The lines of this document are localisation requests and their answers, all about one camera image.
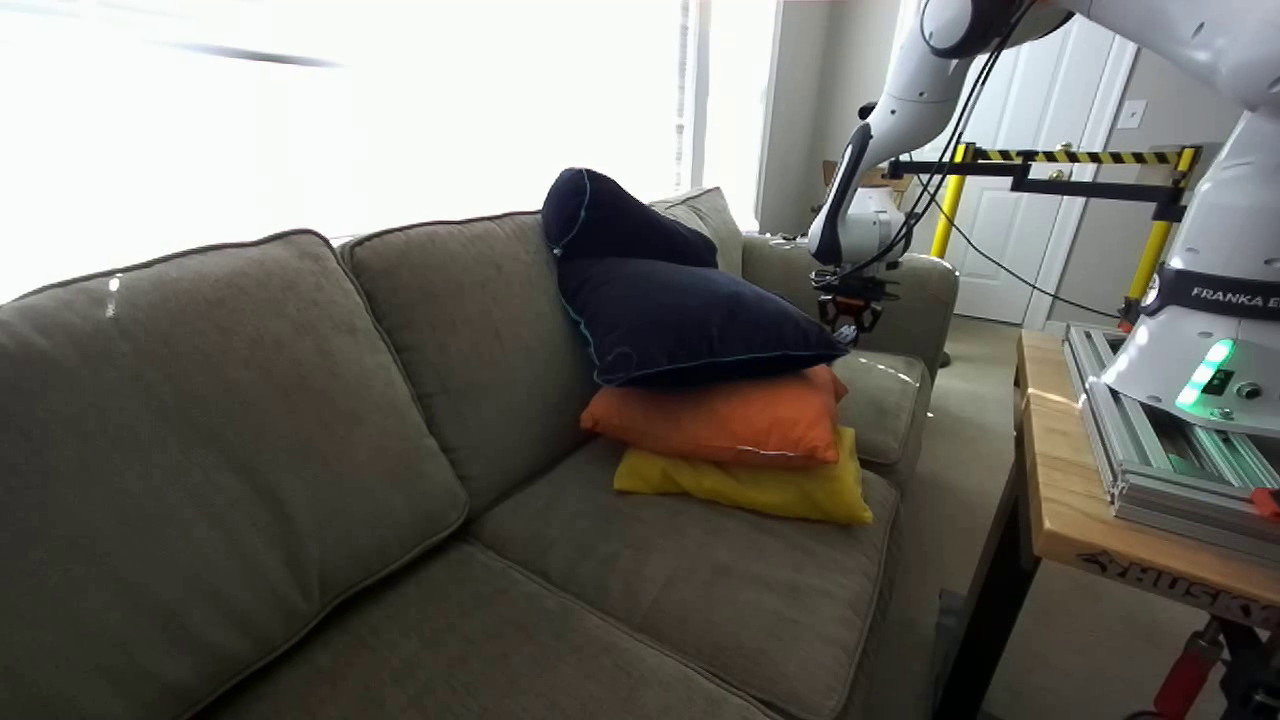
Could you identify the wooden table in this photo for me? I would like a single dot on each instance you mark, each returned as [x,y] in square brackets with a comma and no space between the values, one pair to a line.
[1066,495]

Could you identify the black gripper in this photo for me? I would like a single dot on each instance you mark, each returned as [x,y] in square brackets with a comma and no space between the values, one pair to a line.
[858,285]

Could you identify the white panel door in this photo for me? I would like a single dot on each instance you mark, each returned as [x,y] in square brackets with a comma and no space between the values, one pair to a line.
[1052,105]

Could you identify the navy pillow teal piping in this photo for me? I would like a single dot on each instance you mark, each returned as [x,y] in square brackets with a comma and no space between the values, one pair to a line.
[692,325]

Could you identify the grey-green fabric sofa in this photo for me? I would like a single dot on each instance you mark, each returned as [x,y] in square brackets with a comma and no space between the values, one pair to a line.
[333,532]

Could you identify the small grey throw cushion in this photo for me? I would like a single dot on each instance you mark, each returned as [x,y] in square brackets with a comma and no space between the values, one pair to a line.
[702,223]

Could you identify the white light switch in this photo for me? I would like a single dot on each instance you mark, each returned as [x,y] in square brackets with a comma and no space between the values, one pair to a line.
[1134,115]

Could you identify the yellow black camera stand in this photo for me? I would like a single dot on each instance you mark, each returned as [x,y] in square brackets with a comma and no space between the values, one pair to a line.
[1052,161]

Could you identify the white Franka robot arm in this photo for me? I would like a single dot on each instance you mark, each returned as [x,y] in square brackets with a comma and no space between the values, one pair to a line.
[1225,225]

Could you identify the orange pillow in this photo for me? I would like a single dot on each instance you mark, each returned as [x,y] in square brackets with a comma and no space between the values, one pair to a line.
[725,421]

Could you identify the yellow pillow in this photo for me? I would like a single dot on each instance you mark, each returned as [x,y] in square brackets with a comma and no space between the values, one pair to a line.
[787,491]

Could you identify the dark blue folded cloth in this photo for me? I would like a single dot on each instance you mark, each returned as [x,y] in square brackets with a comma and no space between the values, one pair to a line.
[602,214]

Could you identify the red clamp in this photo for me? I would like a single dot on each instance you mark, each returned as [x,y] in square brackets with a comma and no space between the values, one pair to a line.
[1185,672]

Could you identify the bright window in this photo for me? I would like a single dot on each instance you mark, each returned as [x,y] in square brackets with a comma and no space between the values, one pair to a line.
[333,121]

